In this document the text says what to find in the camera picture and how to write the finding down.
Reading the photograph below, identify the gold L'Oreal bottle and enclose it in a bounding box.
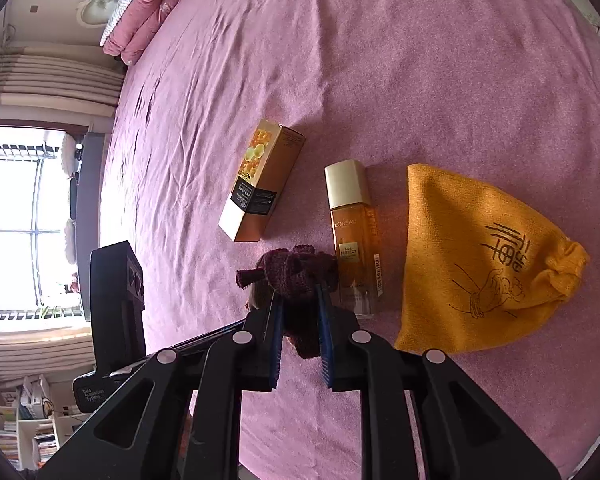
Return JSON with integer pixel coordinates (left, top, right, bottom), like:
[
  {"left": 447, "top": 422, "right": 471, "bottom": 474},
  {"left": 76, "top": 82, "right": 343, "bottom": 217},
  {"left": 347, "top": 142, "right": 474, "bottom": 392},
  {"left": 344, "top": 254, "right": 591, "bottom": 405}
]
[{"left": 325, "top": 159, "right": 384, "bottom": 318}]

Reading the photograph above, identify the gold L'Oreal box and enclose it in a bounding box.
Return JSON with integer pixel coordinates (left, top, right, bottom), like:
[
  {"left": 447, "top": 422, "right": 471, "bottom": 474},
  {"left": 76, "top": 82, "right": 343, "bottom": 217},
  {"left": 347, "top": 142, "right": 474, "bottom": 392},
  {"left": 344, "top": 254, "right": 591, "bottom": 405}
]
[{"left": 219, "top": 119, "right": 306, "bottom": 242}]

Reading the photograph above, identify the orange drawstring pouch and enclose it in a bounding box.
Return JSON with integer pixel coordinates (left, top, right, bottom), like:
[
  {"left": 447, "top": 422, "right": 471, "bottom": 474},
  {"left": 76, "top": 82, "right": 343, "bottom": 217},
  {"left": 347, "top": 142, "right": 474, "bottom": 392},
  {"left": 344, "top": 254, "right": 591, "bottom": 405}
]
[{"left": 396, "top": 164, "right": 590, "bottom": 353}]

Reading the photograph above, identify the white bookshelf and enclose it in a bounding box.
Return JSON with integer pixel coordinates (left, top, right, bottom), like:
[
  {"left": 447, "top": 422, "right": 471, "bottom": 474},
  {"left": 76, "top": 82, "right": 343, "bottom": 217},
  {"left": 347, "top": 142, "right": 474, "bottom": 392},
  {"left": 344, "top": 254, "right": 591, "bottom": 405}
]
[{"left": 0, "top": 374, "right": 87, "bottom": 470}]

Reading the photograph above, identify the window with metal bars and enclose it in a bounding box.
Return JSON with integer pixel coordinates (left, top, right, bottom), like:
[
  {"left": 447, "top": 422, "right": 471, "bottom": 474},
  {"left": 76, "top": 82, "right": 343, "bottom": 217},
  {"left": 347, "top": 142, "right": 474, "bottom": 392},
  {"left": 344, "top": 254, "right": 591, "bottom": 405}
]
[{"left": 0, "top": 127, "right": 84, "bottom": 332}]

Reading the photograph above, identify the beige curtain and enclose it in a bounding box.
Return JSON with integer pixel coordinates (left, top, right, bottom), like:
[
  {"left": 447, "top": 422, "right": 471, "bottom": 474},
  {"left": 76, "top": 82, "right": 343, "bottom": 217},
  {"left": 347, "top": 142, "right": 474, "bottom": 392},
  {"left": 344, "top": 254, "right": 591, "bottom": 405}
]
[{"left": 0, "top": 53, "right": 124, "bottom": 118}]

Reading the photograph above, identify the folded pink quilt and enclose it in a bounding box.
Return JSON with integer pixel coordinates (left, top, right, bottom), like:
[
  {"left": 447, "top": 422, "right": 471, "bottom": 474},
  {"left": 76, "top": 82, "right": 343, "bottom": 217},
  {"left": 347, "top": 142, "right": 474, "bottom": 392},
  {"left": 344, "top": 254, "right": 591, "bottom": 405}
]
[{"left": 102, "top": 0, "right": 180, "bottom": 66}]

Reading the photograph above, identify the pink bed sheet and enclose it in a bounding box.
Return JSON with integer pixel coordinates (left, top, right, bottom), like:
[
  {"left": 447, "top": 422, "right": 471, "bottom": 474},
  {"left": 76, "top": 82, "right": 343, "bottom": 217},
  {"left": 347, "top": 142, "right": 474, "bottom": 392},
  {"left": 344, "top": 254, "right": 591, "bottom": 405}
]
[{"left": 100, "top": 0, "right": 600, "bottom": 476}]

